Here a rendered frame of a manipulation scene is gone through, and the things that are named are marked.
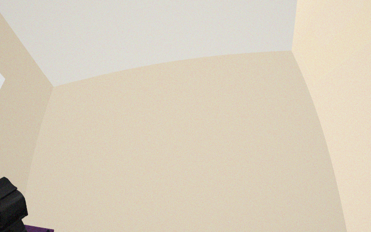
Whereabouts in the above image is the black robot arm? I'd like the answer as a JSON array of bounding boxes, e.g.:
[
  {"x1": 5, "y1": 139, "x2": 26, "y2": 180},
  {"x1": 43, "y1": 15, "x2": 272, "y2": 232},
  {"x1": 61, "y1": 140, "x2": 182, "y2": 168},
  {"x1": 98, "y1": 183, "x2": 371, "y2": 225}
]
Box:
[{"x1": 0, "y1": 177, "x2": 28, "y2": 232}]

